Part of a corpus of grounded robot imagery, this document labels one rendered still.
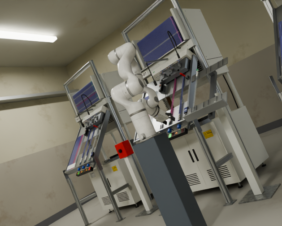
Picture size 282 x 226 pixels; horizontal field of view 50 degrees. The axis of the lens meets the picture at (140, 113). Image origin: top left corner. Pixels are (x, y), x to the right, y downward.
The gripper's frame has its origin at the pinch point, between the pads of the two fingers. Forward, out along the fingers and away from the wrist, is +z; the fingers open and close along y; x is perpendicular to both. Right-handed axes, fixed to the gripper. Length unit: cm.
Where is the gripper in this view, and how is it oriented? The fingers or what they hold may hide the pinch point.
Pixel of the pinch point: (169, 120)
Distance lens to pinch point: 240.5
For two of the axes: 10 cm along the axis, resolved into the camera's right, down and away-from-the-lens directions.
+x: 1.6, -8.3, 5.4
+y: 6.3, -3.4, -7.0
